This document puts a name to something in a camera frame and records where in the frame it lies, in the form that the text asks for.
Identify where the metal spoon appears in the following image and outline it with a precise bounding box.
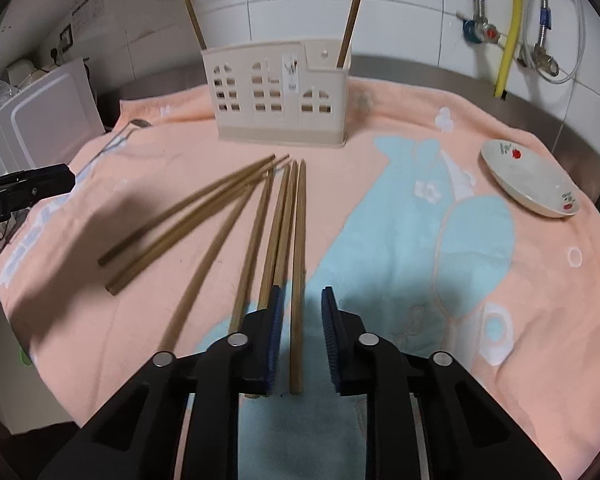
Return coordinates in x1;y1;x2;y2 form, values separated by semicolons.
75;118;152;177

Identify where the peach printed towel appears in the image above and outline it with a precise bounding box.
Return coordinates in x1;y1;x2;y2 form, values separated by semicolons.
0;75;600;480

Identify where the white countertop appliance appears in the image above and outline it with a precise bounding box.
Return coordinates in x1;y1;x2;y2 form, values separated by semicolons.
0;57;106;176

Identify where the beige plastic utensil holder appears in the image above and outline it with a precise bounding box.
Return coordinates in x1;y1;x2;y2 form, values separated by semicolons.
201;39;352;150

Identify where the yellow gas hose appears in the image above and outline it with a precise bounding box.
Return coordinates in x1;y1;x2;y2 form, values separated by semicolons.
494;0;523;101

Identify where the white wall label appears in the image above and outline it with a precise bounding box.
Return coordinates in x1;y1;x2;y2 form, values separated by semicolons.
71;0;104;37

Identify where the metal water valve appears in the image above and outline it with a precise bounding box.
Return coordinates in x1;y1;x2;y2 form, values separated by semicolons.
457;12;502;47
517;42;561;79

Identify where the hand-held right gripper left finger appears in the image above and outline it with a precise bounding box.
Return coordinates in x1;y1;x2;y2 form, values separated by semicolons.
37;285;286;480

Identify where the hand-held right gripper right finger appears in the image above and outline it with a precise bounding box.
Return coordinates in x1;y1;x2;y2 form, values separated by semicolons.
321;286;563;480

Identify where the thin white hose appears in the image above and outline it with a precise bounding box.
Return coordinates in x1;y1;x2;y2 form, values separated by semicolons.
525;0;587;84

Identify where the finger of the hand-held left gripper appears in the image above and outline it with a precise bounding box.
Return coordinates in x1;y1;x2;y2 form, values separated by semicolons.
0;163;76;211

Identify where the long wooden chopstick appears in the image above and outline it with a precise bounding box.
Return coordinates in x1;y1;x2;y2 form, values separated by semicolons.
181;0;208;52
336;0;369;69

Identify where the row of brown chopsticks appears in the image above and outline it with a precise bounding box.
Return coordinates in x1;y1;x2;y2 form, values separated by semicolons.
97;154;308;395

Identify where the white flower print bowl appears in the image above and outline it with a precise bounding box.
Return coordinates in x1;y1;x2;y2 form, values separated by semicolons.
481;140;581;219

